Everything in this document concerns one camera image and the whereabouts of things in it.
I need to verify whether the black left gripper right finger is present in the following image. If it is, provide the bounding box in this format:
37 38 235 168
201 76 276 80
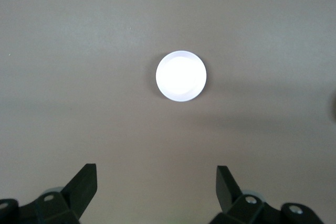
209 165 322 224

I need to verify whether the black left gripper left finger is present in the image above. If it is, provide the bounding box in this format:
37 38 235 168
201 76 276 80
0 163 99 224

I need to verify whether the pink bowl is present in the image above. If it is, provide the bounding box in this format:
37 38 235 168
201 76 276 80
155 49 207 102

